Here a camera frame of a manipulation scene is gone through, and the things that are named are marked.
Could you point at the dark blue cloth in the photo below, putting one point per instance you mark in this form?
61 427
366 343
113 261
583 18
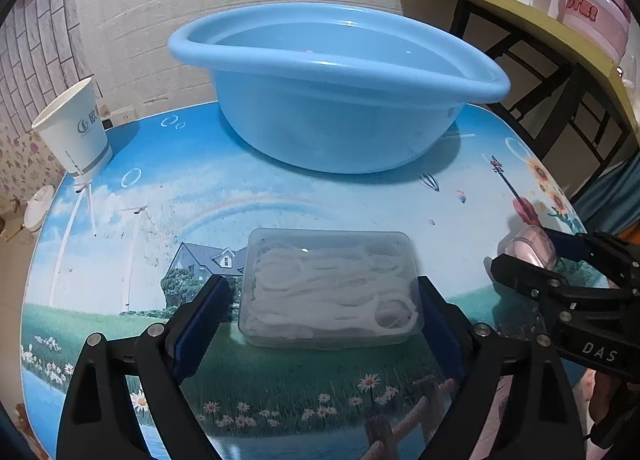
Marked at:
615 200

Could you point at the pink electric pot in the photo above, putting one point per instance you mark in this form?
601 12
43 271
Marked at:
595 14

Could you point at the white wall socket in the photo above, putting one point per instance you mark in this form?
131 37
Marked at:
120 117

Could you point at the white waste bin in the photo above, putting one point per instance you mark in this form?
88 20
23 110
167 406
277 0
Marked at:
39 210

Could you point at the clear floss pick box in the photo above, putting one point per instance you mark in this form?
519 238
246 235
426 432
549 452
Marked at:
330 285

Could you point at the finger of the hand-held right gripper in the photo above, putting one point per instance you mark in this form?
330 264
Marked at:
525 277
570 246

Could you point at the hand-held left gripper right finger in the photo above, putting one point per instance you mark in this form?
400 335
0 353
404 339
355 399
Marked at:
442 327

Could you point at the rose gold metallic case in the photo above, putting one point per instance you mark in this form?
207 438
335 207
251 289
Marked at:
530 247

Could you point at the person's right hand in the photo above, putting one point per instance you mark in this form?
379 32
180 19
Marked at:
602 395

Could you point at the black metal desk frame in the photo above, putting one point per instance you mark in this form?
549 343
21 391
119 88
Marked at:
575 104

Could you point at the yellow desk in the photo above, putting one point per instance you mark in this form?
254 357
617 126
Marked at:
590 59

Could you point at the blue plastic basin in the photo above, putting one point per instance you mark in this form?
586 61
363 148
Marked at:
340 104

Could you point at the white paper cup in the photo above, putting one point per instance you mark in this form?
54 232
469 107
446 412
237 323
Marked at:
75 134

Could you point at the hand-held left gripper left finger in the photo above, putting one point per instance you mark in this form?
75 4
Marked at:
205 320

